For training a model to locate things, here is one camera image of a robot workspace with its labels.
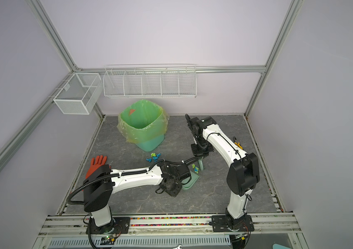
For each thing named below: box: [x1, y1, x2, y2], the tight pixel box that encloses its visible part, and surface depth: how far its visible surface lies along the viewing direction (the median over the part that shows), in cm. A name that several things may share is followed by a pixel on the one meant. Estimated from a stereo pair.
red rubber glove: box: [85, 155, 107, 180], surface depth 96 cm
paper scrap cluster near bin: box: [145, 152, 162, 163], surface depth 98 cm
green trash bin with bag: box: [116, 99, 170, 152], surface depth 91 cm
